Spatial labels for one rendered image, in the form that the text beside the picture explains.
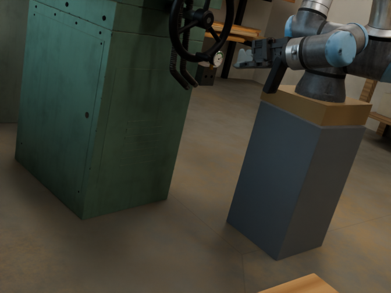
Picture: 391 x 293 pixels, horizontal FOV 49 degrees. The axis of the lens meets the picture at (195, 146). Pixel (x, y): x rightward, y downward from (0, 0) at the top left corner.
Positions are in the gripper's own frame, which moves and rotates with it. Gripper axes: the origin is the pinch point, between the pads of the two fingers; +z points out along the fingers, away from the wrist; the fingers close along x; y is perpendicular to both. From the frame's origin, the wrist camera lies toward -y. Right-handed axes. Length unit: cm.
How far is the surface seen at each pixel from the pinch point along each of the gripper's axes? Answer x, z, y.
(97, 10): 25, 38, 21
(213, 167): -70, 72, -47
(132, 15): 17.9, 28.7, 18.3
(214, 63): -21.2, 27.1, 4.6
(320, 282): 53, -56, -38
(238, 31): -249, 189, 59
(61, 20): 25, 61, 21
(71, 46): 26, 55, 11
